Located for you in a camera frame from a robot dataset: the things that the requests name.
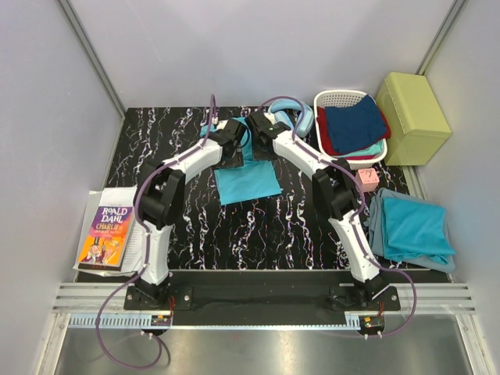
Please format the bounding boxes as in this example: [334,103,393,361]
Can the turquoise t-shirt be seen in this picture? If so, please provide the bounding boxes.
[214,134,281,206]

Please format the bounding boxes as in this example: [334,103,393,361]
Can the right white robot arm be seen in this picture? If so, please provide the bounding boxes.
[245,112,388,310]

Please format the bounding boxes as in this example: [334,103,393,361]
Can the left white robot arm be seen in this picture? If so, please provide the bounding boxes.
[133,120,250,309]

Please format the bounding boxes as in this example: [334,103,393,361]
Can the pile of teal t-shirts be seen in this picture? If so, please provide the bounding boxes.
[366,188,455,273]

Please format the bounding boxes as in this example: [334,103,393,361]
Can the light blue headphones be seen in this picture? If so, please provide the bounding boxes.
[268,98,315,138]

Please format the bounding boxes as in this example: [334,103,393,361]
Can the white plastic laundry basket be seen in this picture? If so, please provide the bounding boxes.
[313,89,388,170]

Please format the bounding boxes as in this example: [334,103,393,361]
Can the navy blue folded t-shirt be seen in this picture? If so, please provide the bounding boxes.
[324,95,388,155]

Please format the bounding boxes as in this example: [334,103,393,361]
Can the pink cube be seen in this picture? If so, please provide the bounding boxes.
[356,168,380,192]

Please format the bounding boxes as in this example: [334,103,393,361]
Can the white paper sheets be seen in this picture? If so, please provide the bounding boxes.
[73,187,143,277]

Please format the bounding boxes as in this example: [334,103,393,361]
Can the teal folded t-shirt in basket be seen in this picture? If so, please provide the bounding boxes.
[344,140,384,159]

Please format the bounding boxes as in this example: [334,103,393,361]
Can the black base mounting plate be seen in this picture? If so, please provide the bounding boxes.
[124,270,401,329]

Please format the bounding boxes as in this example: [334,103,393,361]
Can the yellow-green storage box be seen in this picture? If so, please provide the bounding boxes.
[376,72,452,166]

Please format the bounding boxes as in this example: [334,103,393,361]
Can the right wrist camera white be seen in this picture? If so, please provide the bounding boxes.
[264,112,275,122]

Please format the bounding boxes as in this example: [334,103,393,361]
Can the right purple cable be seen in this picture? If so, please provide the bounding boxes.
[258,95,418,339]

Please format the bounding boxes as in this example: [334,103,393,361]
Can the purple cable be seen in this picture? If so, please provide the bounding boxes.
[258,95,418,339]
[95,93,220,368]

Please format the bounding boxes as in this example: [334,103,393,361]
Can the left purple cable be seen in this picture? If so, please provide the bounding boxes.
[95,93,220,368]

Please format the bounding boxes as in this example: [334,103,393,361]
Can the aluminium rail frame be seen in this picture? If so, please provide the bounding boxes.
[35,280,496,374]

